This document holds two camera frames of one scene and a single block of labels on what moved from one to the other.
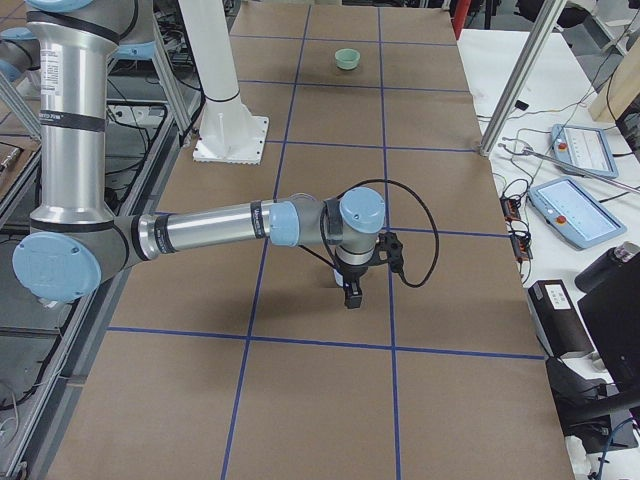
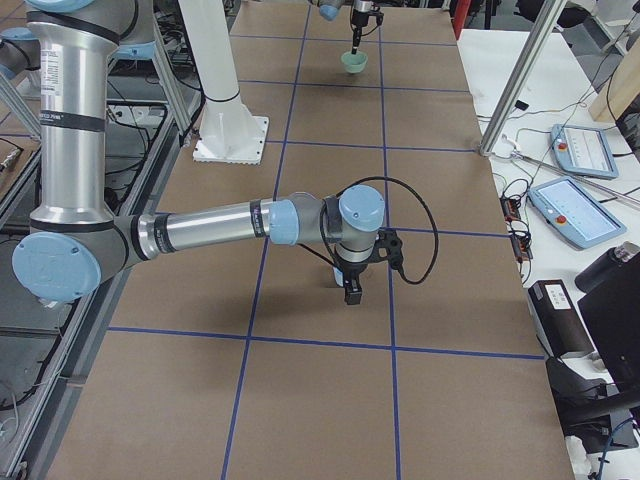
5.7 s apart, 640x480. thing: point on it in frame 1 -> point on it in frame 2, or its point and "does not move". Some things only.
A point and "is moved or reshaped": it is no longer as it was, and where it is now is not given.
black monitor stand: (590, 411) does not move
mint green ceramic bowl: (347, 58) is moved or reshaped
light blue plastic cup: (338, 277) does not move
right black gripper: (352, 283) does not move
